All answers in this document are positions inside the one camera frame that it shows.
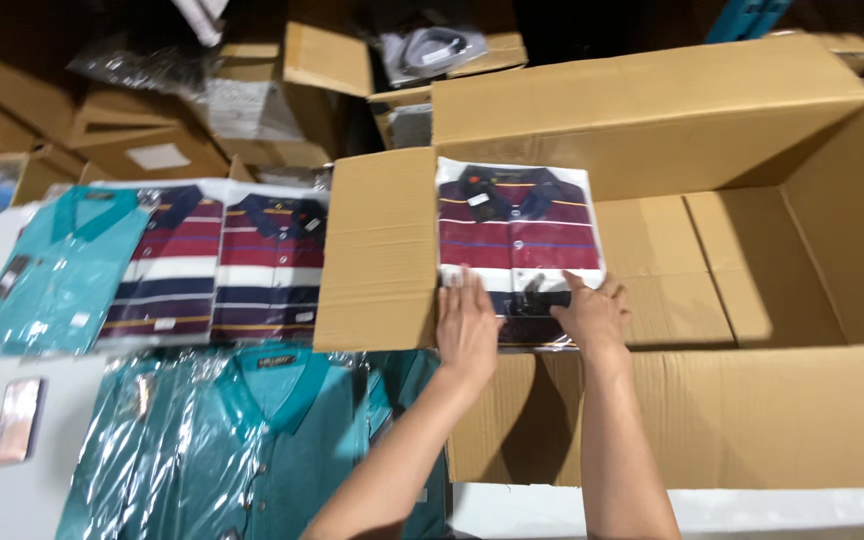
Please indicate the person's left hand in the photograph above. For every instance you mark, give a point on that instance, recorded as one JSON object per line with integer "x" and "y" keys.
{"x": 468, "y": 330}

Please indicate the person's right hand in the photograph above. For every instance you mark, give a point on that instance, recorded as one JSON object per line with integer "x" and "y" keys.
{"x": 595, "y": 315}

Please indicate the person's left fingers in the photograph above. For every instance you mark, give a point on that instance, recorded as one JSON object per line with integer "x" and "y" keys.
{"x": 459, "y": 286}

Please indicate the bagged maroon striped polo shirt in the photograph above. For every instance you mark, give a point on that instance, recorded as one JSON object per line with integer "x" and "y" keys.
{"x": 166, "y": 262}
{"x": 271, "y": 262}
{"x": 518, "y": 232}

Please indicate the large open cardboard box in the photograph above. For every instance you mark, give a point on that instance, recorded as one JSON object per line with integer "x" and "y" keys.
{"x": 702, "y": 300}

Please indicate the bagged teal polo shirt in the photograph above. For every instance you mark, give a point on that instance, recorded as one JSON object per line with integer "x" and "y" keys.
{"x": 61, "y": 270}
{"x": 252, "y": 450}

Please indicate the heap of cardboard boxes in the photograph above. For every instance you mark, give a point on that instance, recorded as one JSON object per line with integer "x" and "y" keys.
{"x": 177, "y": 97}

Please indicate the blue plastic object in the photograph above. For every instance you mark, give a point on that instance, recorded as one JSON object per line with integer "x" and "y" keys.
{"x": 747, "y": 19}

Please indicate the smartphone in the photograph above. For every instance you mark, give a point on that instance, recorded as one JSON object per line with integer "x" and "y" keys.
{"x": 18, "y": 420}

